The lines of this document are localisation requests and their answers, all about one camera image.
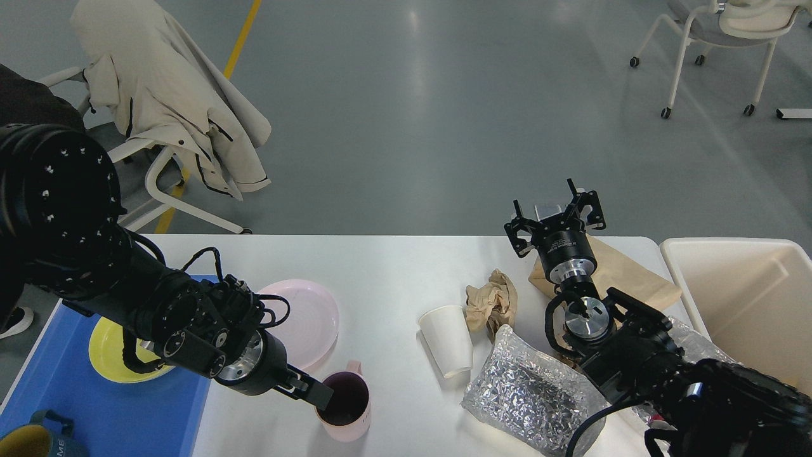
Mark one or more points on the white chair on wheels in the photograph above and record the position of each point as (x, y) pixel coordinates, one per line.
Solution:
(724, 24)

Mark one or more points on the teal and yellow mug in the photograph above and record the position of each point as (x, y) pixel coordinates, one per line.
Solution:
(46, 434)

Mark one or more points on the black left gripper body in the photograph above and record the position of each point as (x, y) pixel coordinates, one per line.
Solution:
(261, 367)

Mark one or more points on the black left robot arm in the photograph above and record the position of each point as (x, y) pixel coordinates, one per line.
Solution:
(60, 232)

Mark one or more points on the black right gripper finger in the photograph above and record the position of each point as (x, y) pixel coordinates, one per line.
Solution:
(584, 212)
(522, 232)

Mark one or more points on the brown paper bag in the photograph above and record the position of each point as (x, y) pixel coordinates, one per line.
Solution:
(615, 269)

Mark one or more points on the beige coat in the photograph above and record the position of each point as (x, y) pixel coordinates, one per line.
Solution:
(159, 85)

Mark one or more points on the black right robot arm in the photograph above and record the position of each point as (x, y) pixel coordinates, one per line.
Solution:
(624, 348)

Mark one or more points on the white chair with coat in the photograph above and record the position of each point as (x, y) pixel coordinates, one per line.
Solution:
(151, 181)

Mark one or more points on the pink mug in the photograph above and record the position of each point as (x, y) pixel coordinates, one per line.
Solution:
(347, 415)

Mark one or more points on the yellow plate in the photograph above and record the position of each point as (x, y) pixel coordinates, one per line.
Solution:
(106, 344)

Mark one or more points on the pink plate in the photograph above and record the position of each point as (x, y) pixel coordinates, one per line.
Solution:
(312, 325)

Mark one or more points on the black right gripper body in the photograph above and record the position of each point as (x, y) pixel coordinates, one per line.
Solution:
(564, 251)

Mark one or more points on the crumpled brown paper ball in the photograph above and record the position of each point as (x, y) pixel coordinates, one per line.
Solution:
(491, 306)

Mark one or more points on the white furniture foot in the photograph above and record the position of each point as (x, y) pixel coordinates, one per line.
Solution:
(794, 114)

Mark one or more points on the blue plastic tray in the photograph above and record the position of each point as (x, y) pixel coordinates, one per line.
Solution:
(159, 417)

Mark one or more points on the white paper cup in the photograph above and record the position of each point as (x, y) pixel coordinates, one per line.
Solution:
(445, 331)

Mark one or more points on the silver foil bubble bag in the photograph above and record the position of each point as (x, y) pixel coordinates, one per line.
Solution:
(531, 395)

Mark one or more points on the person in dark clothes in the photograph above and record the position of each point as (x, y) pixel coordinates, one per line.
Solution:
(26, 101)

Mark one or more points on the beige plastic bin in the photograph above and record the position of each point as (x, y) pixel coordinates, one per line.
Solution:
(751, 297)

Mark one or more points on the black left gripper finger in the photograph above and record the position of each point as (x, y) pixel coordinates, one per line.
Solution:
(306, 388)

